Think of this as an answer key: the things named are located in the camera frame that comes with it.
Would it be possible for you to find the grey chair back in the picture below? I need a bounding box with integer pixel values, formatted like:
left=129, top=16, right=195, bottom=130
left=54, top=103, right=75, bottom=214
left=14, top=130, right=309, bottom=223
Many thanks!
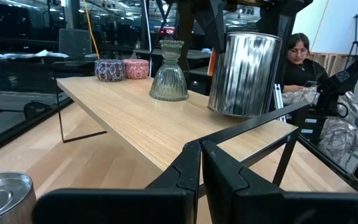
left=57, top=28, right=93, bottom=58

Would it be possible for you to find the silver candle tin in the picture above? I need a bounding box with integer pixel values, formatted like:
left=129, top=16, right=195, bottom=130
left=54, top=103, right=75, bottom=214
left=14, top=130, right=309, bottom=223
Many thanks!
left=207, top=31, right=283, bottom=118

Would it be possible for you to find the grey camouflage cloth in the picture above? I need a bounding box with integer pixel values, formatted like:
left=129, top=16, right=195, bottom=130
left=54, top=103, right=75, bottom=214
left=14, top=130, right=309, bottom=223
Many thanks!
left=282, top=86, right=358, bottom=167

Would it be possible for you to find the white cable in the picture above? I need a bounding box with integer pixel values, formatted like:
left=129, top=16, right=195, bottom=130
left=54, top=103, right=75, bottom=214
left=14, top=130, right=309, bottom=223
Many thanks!
left=141, top=0, right=154, bottom=77

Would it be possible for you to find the dark bronze candle tin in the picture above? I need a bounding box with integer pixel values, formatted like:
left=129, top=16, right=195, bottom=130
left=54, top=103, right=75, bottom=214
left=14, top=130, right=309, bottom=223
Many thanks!
left=0, top=170, right=37, bottom=224

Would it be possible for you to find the pink patterned round tin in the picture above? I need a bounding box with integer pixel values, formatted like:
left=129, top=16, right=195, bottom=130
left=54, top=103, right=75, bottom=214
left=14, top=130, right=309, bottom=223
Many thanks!
left=122, top=58, right=150, bottom=80

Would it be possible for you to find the green ribbed glass candle holder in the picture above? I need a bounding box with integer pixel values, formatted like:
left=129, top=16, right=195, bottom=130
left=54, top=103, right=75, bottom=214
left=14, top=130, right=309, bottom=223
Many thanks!
left=149, top=39, right=190, bottom=102

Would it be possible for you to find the yellow power cable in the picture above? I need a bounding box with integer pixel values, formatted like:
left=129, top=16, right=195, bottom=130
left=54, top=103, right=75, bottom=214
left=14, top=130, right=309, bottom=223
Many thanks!
left=84, top=0, right=101, bottom=60

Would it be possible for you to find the black tripod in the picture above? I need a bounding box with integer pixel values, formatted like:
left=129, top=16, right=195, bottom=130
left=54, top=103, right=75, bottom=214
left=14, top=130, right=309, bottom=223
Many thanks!
left=345, top=14, right=358, bottom=83

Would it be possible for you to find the wooden shelf riser black frame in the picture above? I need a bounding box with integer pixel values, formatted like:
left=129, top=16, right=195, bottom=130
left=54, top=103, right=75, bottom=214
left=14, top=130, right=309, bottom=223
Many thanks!
left=55, top=75, right=311, bottom=200

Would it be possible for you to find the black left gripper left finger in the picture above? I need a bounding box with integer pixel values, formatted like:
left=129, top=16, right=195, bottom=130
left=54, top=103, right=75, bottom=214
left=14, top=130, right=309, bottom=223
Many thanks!
left=32, top=139, right=202, bottom=224

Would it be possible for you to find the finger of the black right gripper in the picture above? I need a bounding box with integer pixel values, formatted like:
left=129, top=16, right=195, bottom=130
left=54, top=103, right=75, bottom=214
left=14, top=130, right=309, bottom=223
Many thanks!
left=258, top=12, right=298, bottom=85
left=194, top=0, right=229, bottom=54

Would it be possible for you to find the wooden slat crate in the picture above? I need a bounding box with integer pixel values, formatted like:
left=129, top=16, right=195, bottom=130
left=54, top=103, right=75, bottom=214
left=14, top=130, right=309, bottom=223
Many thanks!
left=309, top=52, right=358, bottom=78

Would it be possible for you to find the blue red patterned round tin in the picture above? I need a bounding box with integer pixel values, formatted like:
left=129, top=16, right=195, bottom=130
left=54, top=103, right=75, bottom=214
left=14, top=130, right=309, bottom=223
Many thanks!
left=94, top=58, right=126, bottom=83

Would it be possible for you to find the person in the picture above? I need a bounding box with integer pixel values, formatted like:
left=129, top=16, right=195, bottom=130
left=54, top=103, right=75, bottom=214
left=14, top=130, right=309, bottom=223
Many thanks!
left=283, top=32, right=331, bottom=94

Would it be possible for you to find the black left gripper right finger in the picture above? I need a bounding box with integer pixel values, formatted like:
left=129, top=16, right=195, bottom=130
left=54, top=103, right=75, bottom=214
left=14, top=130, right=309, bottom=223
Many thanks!
left=202, top=139, right=358, bottom=224

